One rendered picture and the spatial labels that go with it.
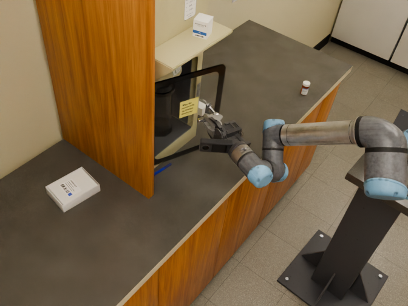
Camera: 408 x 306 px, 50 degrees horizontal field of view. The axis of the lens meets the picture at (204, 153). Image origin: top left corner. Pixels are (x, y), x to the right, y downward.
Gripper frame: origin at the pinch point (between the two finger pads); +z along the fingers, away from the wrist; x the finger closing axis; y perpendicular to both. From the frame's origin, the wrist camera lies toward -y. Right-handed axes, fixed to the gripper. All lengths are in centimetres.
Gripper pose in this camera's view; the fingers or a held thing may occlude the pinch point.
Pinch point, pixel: (204, 118)
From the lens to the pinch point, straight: 163.6
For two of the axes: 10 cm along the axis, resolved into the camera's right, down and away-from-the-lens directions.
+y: 8.5, -3.2, 4.1
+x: 0.9, -7.0, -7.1
